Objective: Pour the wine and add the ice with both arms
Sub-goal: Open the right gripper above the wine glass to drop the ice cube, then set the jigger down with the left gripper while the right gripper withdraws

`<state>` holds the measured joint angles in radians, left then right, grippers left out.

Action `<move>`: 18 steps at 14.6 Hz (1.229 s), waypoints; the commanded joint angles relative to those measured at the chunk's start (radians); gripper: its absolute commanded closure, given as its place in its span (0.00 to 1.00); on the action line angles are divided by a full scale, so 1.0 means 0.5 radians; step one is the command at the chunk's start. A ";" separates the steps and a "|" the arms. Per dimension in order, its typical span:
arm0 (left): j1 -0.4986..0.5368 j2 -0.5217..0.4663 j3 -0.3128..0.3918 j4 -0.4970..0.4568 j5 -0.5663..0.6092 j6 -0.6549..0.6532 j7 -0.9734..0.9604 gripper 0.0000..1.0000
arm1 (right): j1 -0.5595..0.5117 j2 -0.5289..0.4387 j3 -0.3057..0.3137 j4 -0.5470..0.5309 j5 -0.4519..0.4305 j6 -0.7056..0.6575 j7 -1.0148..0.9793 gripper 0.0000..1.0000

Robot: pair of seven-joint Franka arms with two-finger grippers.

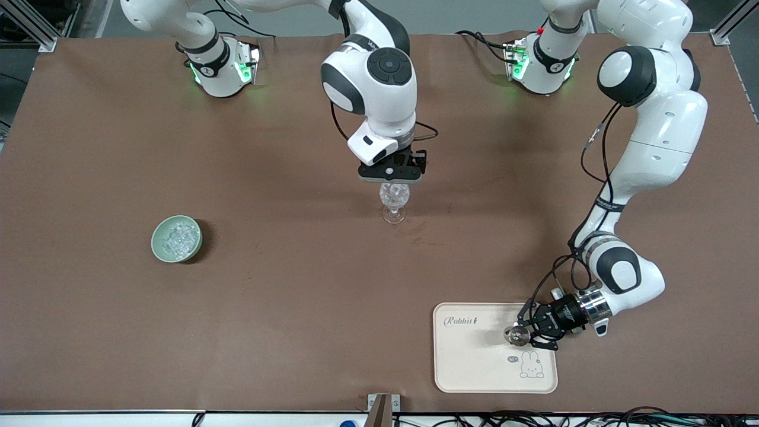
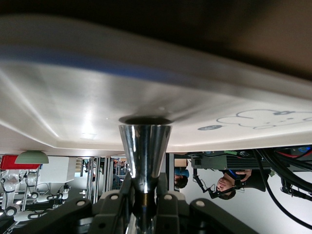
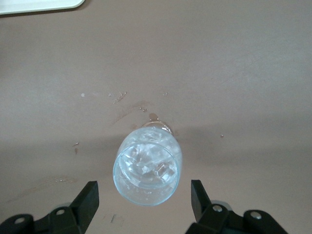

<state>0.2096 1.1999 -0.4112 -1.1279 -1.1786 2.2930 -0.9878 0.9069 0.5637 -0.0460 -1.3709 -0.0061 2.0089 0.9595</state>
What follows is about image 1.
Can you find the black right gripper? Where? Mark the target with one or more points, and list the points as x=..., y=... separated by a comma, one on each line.
x=411, y=159

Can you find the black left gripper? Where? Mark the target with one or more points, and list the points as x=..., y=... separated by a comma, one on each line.
x=561, y=315

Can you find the steel cocktail jigger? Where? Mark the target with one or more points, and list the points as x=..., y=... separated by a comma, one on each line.
x=517, y=335

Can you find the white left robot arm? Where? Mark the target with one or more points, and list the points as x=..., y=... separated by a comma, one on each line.
x=664, y=130

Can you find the clear stemmed wine glass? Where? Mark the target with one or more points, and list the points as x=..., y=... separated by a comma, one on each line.
x=394, y=201

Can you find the clear ice cubes pile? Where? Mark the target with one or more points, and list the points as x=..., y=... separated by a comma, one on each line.
x=178, y=238

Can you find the cream rabbit print tray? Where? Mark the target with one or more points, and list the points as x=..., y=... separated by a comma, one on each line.
x=474, y=362

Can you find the brown table cover sheet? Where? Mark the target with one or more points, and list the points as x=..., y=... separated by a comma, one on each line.
x=237, y=326

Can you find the green ceramic bowl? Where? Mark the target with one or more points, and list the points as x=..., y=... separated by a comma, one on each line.
x=155, y=248

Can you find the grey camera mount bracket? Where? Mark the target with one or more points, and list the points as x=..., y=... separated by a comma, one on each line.
x=379, y=412

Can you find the aluminium frame profile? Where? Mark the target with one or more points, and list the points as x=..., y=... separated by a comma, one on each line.
x=729, y=26
x=32, y=26

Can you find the white table edge rail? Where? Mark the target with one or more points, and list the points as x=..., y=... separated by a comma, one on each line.
x=89, y=420

